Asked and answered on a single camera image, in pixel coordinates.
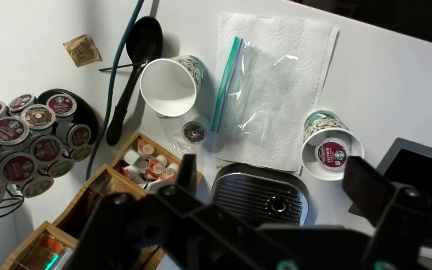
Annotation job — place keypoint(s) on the wooden condiment organizer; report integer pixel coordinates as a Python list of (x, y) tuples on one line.
[(96, 189)]

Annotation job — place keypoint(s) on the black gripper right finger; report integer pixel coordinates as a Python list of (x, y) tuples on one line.
[(367, 184)]

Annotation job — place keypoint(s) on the orange paper packet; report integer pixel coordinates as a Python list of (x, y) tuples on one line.
[(51, 244)]

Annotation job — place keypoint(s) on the clear zip bag teal seal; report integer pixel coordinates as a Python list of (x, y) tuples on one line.
[(261, 84)]

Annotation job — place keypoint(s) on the brown sugar packet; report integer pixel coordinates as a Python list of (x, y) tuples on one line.
[(81, 49)]

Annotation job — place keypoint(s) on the patterned paper cup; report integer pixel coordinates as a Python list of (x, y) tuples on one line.
[(321, 121), (168, 87)]

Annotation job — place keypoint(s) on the thin black stir stick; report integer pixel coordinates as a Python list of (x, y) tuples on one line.
[(112, 67)]

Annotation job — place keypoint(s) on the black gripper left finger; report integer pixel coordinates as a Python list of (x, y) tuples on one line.
[(187, 172)]

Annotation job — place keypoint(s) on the black plastic spoon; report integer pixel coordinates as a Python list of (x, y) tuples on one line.
[(142, 42)]

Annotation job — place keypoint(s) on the steel-framed counter trash opening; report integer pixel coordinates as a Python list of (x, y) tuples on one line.
[(420, 162)]

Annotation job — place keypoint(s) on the black steel coffee maker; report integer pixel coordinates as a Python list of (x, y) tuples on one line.
[(261, 195)]

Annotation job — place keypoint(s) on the clear plastic zip bag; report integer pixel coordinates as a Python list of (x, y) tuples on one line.
[(310, 60)]

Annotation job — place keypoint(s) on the small creamer cup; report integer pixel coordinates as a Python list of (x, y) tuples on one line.
[(171, 171), (159, 160), (132, 157), (145, 148)]

